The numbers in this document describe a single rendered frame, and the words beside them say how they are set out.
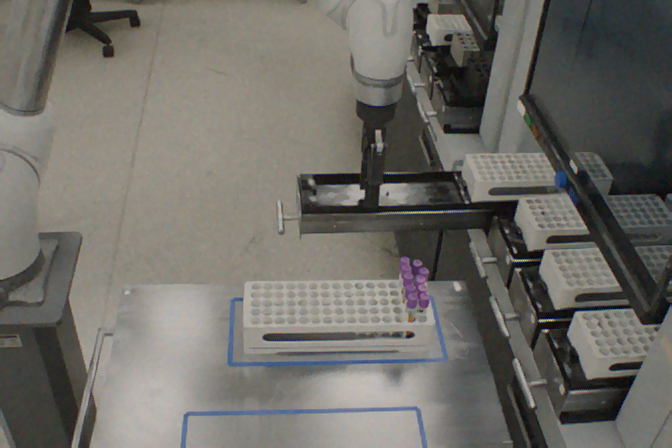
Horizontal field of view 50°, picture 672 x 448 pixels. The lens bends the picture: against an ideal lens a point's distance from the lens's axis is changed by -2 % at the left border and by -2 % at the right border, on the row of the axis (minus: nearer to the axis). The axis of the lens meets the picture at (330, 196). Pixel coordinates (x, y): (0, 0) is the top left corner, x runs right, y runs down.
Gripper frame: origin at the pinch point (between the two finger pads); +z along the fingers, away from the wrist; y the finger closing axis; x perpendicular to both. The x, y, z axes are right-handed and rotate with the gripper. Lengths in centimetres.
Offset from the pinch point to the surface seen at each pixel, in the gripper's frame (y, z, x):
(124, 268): 69, 84, 68
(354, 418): -52, 3, 10
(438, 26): 71, -1, -30
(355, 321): -38.4, -2.6, 8.0
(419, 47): 70, 5, -25
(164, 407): -49, 2, 37
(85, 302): 54, 84, 78
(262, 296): -33.0, -3.7, 22.3
